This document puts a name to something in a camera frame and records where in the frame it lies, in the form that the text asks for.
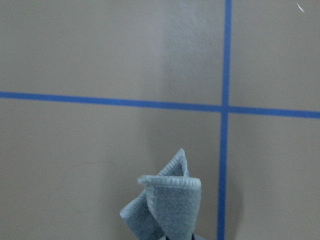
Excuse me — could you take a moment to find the grey blue towel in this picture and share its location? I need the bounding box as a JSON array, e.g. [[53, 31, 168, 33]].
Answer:
[[120, 149, 202, 240]]

